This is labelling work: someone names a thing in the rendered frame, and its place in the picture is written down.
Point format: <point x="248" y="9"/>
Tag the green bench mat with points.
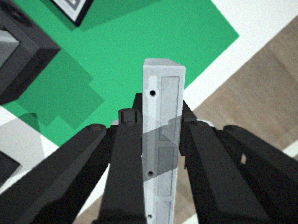
<point x="98" y="70"/>

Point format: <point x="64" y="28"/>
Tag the black status display screen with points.
<point x="73" y="10"/>

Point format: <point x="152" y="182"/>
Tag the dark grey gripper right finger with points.
<point x="220" y="193"/>

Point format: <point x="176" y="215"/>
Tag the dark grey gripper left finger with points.
<point x="56" y="189"/>

